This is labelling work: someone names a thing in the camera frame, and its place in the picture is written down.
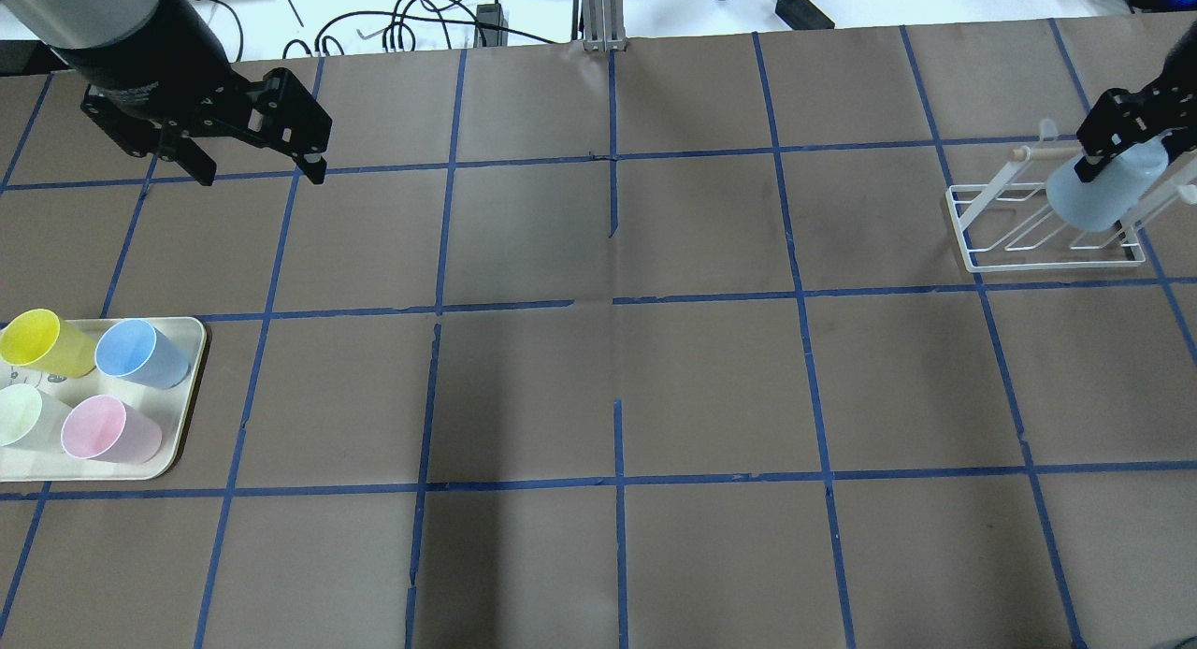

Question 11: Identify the pink plastic cup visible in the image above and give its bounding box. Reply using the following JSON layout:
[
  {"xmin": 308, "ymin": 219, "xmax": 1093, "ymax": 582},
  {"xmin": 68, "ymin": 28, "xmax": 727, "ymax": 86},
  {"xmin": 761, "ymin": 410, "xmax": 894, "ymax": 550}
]
[{"xmin": 61, "ymin": 395, "xmax": 164, "ymax": 463}]

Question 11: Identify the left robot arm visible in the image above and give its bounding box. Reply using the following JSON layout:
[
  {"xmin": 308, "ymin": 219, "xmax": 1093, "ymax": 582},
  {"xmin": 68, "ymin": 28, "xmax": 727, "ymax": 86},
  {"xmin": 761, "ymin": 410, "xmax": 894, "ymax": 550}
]
[{"xmin": 4, "ymin": 0, "xmax": 332, "ymax": 186}]

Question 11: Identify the cream plastic tray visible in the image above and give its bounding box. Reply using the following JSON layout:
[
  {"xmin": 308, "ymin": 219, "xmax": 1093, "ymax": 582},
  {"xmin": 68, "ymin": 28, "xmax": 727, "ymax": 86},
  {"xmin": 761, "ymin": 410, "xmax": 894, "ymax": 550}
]
[{"xmin": 1, "ymin": 317, "xmax": 209, "ymax": 483}]

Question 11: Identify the black power adapter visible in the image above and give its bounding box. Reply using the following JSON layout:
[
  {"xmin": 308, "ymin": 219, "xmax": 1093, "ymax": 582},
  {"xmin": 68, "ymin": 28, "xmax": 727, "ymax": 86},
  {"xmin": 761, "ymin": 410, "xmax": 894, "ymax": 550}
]
[{"xmin": 774, "ymin": 0, "xmax": 836, "ymax": 31}]

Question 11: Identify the aluminium frame post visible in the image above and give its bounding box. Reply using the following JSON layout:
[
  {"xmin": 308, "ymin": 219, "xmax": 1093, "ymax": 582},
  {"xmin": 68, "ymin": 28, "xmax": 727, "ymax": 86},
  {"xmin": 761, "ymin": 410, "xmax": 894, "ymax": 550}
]
[{"xmin": 581, "ymin": 0, "xmax": 627, "ymax": 51}]

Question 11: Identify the white wire cup rack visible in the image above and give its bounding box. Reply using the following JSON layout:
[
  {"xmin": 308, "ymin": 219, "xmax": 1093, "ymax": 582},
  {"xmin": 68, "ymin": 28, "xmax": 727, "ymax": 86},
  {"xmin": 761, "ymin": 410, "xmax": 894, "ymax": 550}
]
[{"xmin": 944, "ymin": 119, "xmax": 1193, "ymax": 273}]

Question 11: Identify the yellow plastic cup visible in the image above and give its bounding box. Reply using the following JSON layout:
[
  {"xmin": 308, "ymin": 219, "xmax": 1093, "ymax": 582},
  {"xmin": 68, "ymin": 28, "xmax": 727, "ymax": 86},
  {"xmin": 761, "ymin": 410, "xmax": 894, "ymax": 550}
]
[{"xmin": 1, "ymin": 309, "xmax": 97, "ymax": 378}]

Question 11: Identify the light blue plastic cup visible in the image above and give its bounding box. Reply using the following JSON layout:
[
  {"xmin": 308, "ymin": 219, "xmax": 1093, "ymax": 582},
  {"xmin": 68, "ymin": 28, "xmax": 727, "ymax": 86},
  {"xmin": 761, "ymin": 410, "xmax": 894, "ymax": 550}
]
[{"xmin": 1045, "ymin": 137, "xmax": 1169, "ymax": 232}]

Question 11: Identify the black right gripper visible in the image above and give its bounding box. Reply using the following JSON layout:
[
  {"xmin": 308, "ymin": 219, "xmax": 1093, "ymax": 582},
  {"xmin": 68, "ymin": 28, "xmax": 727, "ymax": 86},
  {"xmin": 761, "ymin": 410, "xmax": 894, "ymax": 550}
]
[{"xmin": 1074, "ymin": 25, "xmax": 1196, "ymax": 183}]

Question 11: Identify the cream white plastic cup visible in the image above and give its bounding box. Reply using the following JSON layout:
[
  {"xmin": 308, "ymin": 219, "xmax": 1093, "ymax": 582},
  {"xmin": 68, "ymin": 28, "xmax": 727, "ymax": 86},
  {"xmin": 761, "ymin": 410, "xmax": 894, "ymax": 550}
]
[{"xmin": 1, "ymin": 383, "xmax": 72, "ymax": 453}]

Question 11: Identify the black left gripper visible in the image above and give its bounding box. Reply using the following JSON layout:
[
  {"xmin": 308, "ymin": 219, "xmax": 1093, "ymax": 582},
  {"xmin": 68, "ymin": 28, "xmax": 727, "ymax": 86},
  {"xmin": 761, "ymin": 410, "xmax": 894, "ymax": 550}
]
[{"xmin": 81, "ymin": 66, "xmax": 332, "ymax": 186}]

